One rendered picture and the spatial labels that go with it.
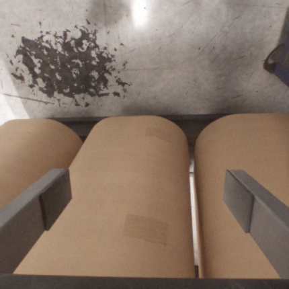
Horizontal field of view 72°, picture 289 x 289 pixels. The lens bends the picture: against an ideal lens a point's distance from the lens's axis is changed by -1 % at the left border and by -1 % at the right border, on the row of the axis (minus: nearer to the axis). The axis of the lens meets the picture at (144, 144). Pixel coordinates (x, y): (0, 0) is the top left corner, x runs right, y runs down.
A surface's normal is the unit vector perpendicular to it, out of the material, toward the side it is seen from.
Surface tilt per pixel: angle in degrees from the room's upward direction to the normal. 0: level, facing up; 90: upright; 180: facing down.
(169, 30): 0
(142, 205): 90
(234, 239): 90
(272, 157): 90
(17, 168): 90
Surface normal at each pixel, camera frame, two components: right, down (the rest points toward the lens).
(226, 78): -0.14, 0.62
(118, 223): -0.14, -0.79
